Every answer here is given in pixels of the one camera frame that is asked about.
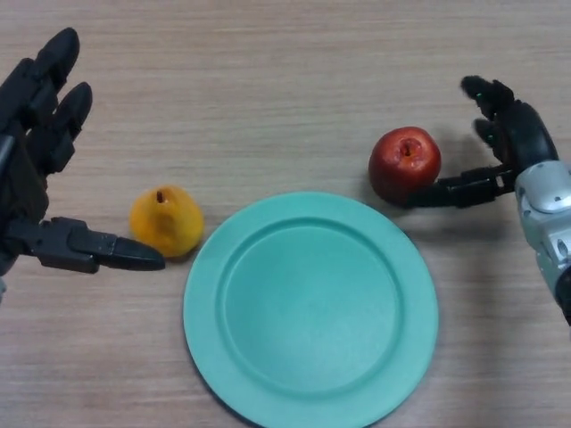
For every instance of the red apple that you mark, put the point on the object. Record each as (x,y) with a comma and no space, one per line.
(401,167)

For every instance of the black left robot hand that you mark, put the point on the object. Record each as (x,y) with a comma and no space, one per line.
(24,147)

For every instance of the yellow pear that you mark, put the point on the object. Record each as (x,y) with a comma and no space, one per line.
(167,220)

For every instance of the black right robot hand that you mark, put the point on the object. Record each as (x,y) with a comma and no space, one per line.
(528,138)

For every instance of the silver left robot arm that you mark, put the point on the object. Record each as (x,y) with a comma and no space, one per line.
(2,290)

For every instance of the green round plate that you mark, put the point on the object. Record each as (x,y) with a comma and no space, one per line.
(312,312)

